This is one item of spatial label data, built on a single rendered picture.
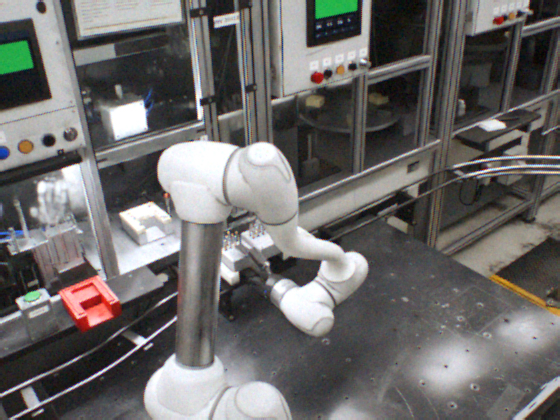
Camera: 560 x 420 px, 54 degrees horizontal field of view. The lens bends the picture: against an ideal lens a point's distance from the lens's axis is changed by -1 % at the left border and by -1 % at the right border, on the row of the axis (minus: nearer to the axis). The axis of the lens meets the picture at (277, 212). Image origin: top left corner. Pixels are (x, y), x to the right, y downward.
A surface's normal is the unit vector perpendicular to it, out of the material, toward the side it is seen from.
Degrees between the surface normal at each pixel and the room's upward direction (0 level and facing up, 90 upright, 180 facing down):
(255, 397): 6
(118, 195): 90
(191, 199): 78
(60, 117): 90
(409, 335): 0
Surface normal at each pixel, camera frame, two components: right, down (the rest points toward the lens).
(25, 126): 0.61, 0.39
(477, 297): -0.04, -0.86
